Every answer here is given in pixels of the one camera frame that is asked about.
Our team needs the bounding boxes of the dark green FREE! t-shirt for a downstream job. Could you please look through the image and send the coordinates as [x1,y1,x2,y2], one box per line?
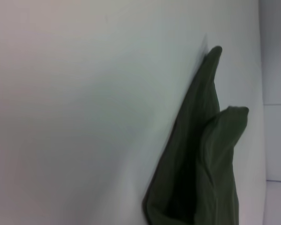
[142,45,250,225]

